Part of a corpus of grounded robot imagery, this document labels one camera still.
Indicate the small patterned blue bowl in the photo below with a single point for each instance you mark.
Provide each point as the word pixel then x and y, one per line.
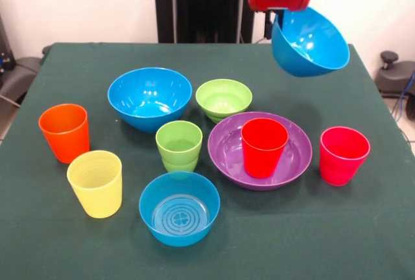
pixel 180 238

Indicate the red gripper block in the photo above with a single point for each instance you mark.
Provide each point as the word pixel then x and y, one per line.
pixel 279 1

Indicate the purple plastic bowl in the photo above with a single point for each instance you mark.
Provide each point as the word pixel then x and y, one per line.
pixel 227 157

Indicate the orange plastic cup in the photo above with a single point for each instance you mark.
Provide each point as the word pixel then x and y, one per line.
pixel 65 137

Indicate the pink plastic cup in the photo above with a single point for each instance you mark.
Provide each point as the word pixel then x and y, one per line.
pixel 343 160

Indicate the large blue plastic bowl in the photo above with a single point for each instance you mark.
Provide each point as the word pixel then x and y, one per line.
pixel 149 92
pixel 308 40

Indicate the dark green tablecloth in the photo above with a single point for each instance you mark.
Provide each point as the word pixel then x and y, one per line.
pixel 291 244

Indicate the dark grey machine foot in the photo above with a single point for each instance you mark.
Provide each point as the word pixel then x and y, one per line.
pixel 395 76
pixel 19 76

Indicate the red plastic cup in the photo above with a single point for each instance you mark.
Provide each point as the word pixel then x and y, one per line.
pixel 264 153

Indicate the green plastic cup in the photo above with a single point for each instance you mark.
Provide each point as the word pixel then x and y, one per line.
pixel 178 140
pixel 180 166

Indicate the yellow plastic cup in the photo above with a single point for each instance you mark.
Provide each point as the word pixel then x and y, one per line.
pixel 97 192

